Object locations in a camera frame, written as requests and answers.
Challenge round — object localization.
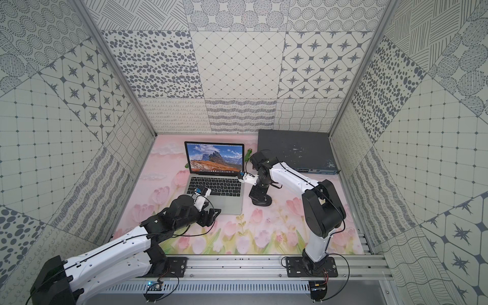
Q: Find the aluminium mounting rail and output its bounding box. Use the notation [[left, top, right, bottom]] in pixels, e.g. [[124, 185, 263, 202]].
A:
[[180, 254, 393, 281]]

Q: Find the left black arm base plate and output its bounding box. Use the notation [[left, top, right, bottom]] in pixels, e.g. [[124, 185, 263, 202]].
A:
[[150, 256, 188, 278]]

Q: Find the silver open laptop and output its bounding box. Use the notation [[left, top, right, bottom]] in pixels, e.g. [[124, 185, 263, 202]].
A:
[[184, 141, 245, 215]]

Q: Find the green plastic toy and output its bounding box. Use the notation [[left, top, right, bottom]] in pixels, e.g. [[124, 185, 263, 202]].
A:
[[244, 149, 252, 163]]

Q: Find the pink floral table mat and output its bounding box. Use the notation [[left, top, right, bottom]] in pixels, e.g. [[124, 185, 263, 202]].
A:
[[112, 133, 365, 255]]

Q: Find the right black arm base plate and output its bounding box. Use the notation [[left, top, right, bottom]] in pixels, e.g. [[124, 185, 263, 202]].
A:
[[284, 256, 338, 278]]

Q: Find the dark grey network switch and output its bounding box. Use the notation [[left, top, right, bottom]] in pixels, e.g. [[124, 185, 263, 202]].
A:
[[257, 130, 340, 175]]

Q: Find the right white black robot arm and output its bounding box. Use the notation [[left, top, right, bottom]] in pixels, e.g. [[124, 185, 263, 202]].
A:
[[242, 152, 347, 273]]

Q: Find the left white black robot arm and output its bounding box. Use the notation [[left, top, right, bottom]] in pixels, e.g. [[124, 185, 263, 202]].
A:
[[27, 194, 221, 304]]

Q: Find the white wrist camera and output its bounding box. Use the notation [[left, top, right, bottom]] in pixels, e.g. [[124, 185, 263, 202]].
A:
[[238, 172, 258, 186], [194, 186, 211, 212]]

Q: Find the black wireless mouse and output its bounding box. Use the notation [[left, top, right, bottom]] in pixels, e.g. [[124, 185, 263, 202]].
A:
[[249, 189, 272, 207]]

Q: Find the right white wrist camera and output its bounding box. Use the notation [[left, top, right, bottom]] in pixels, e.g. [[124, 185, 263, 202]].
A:
[[238, 172, 258, 186]]

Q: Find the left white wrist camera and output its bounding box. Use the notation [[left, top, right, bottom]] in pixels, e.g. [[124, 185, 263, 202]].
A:
[[194, 186, 211, 212]]

